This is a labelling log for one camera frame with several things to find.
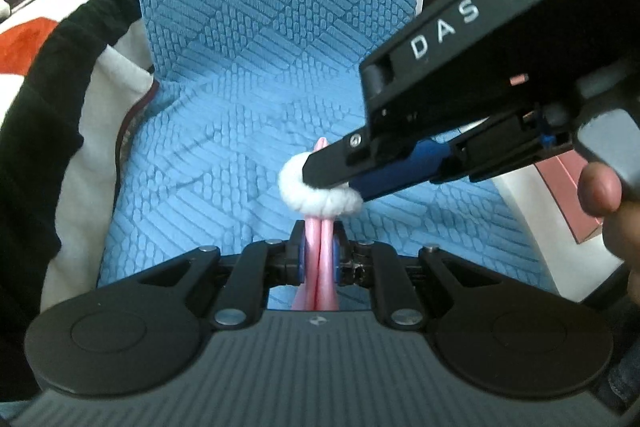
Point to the salmon cardboard box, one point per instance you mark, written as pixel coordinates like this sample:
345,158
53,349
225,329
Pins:
570,202

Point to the red black white striped blanket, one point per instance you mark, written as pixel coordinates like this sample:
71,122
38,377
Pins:
75,132

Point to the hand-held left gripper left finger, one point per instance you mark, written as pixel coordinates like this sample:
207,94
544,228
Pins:
302,263

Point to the person's right hand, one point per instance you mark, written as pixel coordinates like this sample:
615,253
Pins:
600,192

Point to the blue textured chair cover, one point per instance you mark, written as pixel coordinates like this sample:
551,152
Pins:
225,57

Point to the pink paper bag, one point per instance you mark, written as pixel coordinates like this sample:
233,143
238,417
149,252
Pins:
320,257

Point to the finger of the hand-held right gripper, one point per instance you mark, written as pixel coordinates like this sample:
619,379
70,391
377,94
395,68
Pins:
400,167
332,164

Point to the beige folding chair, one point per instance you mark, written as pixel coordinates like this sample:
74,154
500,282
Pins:
540,227

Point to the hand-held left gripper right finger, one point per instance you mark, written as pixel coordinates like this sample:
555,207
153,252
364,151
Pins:
338,263

